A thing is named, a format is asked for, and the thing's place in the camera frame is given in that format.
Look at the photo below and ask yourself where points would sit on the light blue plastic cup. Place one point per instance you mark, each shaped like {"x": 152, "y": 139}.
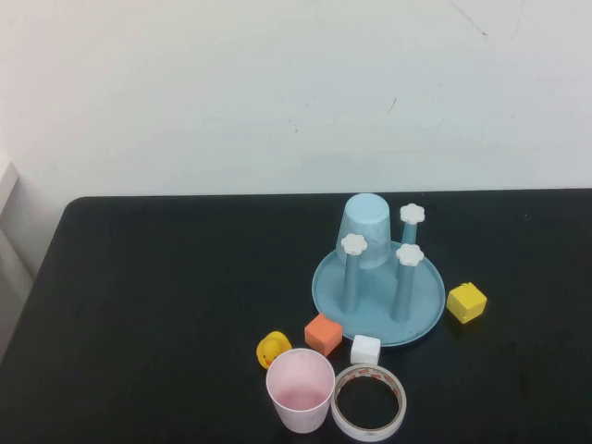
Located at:
{"x": 367, "y": 217}

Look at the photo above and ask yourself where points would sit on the orange foam cube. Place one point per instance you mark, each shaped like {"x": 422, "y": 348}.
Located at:
{"x": 323, "y": 335}

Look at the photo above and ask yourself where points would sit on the white foam cube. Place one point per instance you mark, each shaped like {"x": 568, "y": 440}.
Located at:
{"x": 365, "y": 350}

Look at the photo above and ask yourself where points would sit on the yellow foam cube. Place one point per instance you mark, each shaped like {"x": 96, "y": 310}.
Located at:
{"x": 466, "y": 303}

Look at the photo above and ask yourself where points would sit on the pink plastic cup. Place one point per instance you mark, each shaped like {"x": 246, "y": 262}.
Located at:
{"x": 300, "y": 416}

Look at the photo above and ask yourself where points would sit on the white double-sided tape roll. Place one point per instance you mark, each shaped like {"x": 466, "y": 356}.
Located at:
{"x": 365, "y": 434}

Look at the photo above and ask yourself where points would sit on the yellow rubber duck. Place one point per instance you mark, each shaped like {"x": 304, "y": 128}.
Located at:
{"x": 272, "y": 346}

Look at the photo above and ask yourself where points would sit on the blue cup stand with pegs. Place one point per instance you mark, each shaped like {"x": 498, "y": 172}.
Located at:
{"x": 370, "y": 314}

